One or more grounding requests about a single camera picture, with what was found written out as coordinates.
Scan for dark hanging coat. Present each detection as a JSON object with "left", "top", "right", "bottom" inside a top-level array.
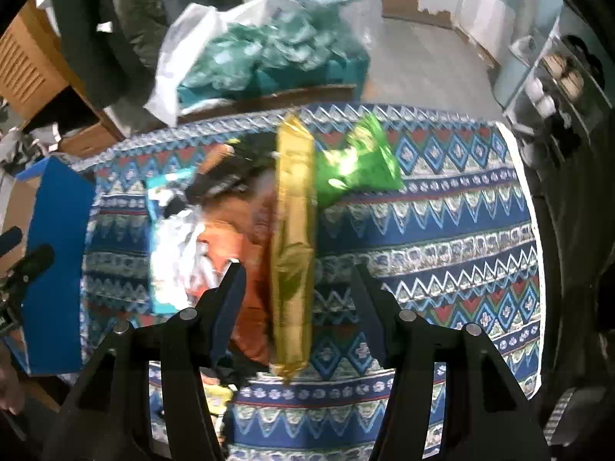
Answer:
[{"left": 52, "top": 0, "right": 242, "bottom": 108}]

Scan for green snack packet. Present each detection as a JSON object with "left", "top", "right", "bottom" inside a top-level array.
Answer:
[{"left": 316, "top": 113, "right": 402, "bottom": 208}]

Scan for white plastic bag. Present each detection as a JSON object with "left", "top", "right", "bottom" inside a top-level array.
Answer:
[{"left": 144, "top": 0, "right": 269, "bottom": 127}]

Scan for blue cardboard box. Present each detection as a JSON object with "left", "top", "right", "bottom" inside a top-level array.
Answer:
[{"left": 1, "top": 156, "right": 95, "bottom": 376}]

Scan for teal patterned fabric bundle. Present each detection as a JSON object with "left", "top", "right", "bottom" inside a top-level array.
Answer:
[{"left": 176, "top": 10, "right": 370, "bottom": 107}]

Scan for wooden louvered wardrobe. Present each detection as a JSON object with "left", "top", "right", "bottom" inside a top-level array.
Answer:
[{"left": 1, "top": 0, "right": 124, "bottom": 157}]

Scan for blue patterned blanket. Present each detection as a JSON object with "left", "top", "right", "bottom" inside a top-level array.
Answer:
[{"left": 76, "top": 103, "right": 545, "bottom": 460}]

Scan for large orange snack bag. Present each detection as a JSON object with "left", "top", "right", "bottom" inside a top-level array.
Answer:
[{"left": 186, "top": 133, "right": 276, "bottom": 365}]

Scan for person's left hand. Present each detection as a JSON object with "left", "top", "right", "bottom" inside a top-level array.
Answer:
[{"left": 0, "top": 345, "right": 25, "bottom": 415}]

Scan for teal silver snack bag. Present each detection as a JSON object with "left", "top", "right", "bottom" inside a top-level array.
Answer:
[{"left": 145, "top": 169, "right": 202, "bottom": 315}]

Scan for metal shelf rack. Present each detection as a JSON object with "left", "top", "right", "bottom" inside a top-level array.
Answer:
[{"left": 504, "top": 0, "right": 614, "bottom": 170}]

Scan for gold long snack packet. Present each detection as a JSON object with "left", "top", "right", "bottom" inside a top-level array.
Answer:
[{"left": 270, "top": 113, "right": 317, "bottom": 382}]

